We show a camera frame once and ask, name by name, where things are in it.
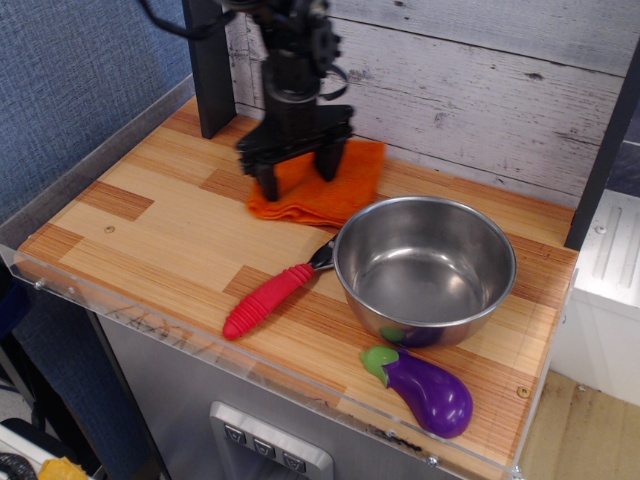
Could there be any white ribbed plastic box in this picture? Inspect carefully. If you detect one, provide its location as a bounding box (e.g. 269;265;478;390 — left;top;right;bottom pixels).
550;190;639;405

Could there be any dark right vertical post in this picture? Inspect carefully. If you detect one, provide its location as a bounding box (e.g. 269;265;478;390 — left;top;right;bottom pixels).
564;44;639;251

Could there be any dark left vertical post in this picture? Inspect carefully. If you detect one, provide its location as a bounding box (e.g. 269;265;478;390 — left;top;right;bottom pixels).
182;0;236;139

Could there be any stainless steel pot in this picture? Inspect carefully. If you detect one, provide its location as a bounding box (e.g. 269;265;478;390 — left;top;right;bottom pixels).
333;196;517;349

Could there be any silver button control panel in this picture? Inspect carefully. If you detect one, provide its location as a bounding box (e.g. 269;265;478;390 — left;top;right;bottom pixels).
209;401;335;479

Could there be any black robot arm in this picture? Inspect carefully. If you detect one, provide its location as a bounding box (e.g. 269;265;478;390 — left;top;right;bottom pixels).
222;1;354;202

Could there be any orange cloth napkin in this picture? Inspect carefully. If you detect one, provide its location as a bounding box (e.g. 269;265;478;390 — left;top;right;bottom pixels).
247;140;386;227

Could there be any fork with red handle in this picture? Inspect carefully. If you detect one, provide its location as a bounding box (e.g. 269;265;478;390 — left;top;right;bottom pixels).
222;235;337;340

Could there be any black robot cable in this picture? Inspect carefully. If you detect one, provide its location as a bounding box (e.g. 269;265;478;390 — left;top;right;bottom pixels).
139;0;236;41

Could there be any yellow object bottom left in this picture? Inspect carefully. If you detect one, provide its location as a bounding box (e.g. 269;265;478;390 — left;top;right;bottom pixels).
37;457;89;480

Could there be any dark vertical post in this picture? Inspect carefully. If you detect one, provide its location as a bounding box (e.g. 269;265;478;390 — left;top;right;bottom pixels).
564;44;639;251
182;0;236;139

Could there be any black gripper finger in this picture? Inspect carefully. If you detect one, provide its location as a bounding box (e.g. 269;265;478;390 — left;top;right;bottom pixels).
255;164;279;202
314;142;345;182

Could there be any purple toy eggplant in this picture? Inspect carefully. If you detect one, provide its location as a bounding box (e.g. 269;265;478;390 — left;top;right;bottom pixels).
360;345;474;439

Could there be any clear acrylic front guard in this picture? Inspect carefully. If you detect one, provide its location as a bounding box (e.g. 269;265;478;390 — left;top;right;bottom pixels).
1;248;520;479

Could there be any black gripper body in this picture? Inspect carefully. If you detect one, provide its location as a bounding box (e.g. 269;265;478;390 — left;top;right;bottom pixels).
236;98;354;175

